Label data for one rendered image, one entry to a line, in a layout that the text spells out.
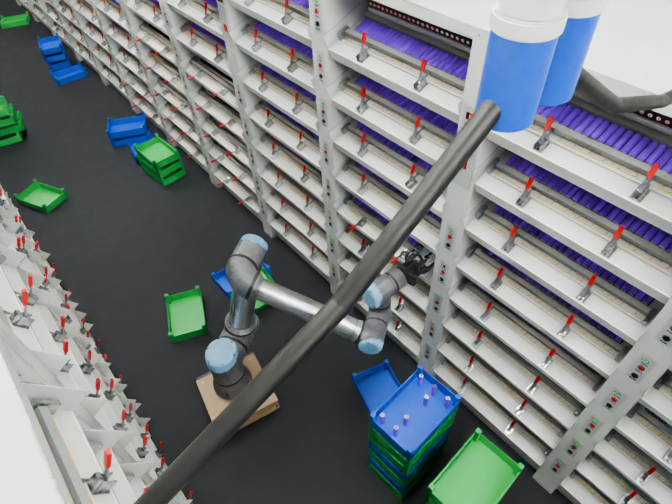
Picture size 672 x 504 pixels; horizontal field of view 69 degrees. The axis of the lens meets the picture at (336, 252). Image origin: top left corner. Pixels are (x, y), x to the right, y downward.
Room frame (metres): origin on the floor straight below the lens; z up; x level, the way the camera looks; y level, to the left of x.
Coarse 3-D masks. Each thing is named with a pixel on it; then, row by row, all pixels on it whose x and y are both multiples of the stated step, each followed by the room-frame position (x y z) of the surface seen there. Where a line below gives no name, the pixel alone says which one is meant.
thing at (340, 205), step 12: (348, 192) 1.77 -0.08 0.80; (336, 204) 1.72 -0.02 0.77; (348, 216) 1.67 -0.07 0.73; (360, 216) 1.65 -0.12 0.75; (372, 216) 1.63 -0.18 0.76; (360, 228) 1.59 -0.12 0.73; (372, 228) 1.57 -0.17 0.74; (372, 240) 1.54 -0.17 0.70; (396, 252) 1.42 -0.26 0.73; (420, 276) 1.30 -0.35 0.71; (432, 276) 1.24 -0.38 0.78
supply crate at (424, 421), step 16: (416, 384) 0.92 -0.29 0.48; (432, 384) 0.92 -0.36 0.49; (400, 400) 0.86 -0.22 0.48; (416, 400) 0.85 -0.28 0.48; (432, 400) 0.85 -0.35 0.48; (400, 416) 0.79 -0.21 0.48; (416, 416) 0.79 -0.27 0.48; (432, 416) 0.79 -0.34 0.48; (448, 416) 0.78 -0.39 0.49; (384, 432) 0.72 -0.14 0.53; (400, 432) 0.73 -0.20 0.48; (416, 432) 0.73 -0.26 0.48; (432, 432) 0.71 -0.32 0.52; (400, 448) 0.66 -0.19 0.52; (416, 448) 0.65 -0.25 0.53
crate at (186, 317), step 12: (168, 300) 1.77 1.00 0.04; (180, 300) 1.79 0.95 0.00; (192, 300) 1.79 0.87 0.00; (168, 312) 1.68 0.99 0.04; (180, 312) 1.70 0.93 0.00; (192, 312) 1.70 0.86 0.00; (204, 312) 1.69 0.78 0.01; (168, 324) 1.59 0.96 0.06; (180, 324) 1.62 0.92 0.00; (192, 324) 1.61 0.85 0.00; (204, 324) 1.56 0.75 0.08; (180, 336) 1.51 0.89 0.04; (192, 336) 1.53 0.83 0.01
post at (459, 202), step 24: (480, 24) 1.25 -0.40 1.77; (480, 48) 1.22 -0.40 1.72; (480, 72) 1.21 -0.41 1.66; (480, 144) 1.17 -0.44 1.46; (456, 192) 1.21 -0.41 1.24; (456, 216) 1.20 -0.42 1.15; (456, 240) 1.18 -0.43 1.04; (432, 288) 1.23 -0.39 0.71; (432, 312) 1.22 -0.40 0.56; (432, 360) 1.18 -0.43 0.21
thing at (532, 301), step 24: (456, 264) 1.16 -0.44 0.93; (480, 264) 1.14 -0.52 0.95; (504, 264) 1.12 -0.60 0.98; (504, 288) 1.04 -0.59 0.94; (528, 288) 1.00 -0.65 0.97; (528, 312) 0.94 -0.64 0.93; (552, 312) 0.91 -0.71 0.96; (576, 312) 0.89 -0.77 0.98; (552, 336) 0.85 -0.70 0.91; (576, 336) 0.83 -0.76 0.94; (600, 336) 0.80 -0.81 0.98; (600, 360) 0.74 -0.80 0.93
